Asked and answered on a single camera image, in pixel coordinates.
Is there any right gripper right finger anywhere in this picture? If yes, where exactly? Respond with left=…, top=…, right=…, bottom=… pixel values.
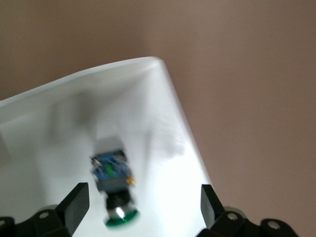
left=197, top=184, right=301, bottom=237

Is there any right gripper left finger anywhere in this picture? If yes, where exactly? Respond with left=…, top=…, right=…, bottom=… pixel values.
left=0, top=182, right=90, bottom=237

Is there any green push button switch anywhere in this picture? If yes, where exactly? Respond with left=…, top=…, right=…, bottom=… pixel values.
left=89, top=137, right=142, bottom=228

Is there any white cabinet drawer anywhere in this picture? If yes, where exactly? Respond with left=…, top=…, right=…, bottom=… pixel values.
left=0, top=56, right=213, bottom=237

